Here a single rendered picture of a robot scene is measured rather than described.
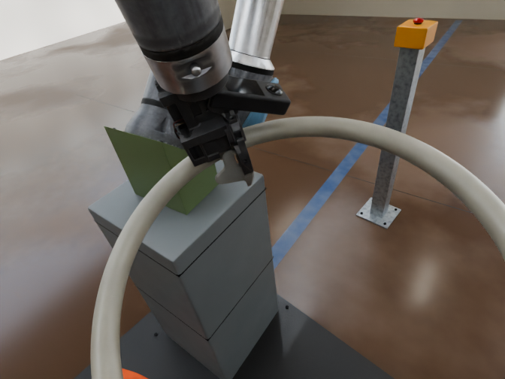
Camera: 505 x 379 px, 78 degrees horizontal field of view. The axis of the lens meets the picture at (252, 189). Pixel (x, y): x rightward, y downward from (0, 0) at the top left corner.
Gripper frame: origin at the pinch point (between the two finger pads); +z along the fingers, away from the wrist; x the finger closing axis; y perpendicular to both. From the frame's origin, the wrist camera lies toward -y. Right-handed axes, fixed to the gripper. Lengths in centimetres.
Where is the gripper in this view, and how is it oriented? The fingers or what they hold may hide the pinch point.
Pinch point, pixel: (246, 165)
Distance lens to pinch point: 52.9
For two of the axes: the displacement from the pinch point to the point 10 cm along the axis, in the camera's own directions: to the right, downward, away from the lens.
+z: 1.8, 5.2, 8.3
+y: -9.3, 3.7, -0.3
